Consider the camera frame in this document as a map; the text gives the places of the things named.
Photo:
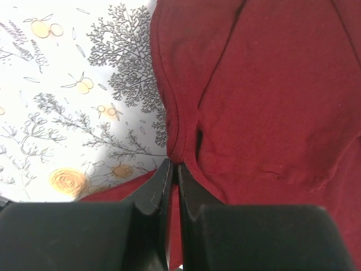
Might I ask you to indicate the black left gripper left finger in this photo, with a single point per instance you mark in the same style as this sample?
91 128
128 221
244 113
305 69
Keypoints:
132 234

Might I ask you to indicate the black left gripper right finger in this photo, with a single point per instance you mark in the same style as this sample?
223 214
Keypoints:
216 236

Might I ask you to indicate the dark red t shirt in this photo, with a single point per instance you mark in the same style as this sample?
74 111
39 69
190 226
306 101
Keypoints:
262 101

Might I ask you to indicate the floral table mat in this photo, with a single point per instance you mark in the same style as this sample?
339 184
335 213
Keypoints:
80 109

